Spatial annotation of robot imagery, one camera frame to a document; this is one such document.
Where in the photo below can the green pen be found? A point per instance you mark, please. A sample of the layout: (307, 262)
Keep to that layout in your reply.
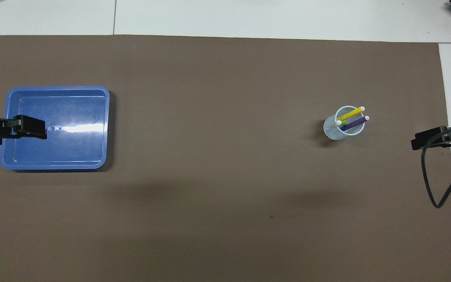
(342, 123)

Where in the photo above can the brown table mat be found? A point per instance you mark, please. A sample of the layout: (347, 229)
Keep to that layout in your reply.
(217, 156)

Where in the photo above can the purple pen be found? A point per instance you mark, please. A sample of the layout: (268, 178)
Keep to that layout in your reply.
(355, 123)

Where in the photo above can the yellow pen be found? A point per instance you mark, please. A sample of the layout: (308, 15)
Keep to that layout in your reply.
(350, 113)

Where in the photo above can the clear plastic cup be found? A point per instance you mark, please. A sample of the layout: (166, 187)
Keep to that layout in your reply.
(333, 133)

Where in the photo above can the blue plastic tray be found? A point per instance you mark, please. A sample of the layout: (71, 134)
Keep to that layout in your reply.
(76, 152)

